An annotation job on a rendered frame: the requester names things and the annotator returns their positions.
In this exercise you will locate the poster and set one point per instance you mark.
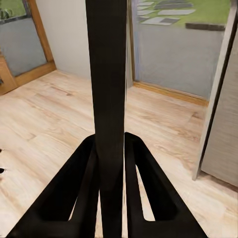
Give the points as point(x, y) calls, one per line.
point(106, 27)

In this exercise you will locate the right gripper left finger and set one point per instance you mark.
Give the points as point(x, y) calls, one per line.
point(67, 207)

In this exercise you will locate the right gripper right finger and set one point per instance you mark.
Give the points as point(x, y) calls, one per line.
point(173, 219)

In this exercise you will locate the door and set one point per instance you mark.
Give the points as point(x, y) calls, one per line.
point(25, 52)

